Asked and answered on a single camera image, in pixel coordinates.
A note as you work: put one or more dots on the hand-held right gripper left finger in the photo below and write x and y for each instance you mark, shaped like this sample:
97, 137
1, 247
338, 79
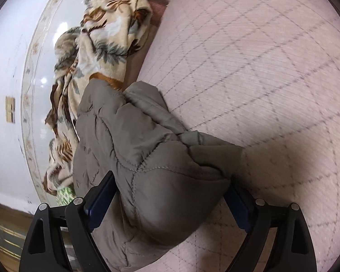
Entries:
99, 201

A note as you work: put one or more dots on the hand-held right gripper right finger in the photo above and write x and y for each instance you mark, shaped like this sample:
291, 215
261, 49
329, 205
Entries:
239, 209

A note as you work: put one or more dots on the grey-olive puffer jacket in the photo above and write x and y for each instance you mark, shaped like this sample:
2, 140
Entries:
147, 175

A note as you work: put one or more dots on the green patterned pillow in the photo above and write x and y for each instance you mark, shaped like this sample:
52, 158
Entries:
65, 196

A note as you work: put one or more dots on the pink quilted bed mattress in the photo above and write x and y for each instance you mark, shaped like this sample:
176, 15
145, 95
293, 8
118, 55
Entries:
257, 76

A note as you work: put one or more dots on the leaf print fleece blanket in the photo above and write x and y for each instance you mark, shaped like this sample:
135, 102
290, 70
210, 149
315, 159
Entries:
107, 34

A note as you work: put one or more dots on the beige wall switch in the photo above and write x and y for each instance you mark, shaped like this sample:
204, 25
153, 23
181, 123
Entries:
10, 110

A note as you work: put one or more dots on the maroon bed frame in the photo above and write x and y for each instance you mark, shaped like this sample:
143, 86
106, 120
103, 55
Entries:
160, 2

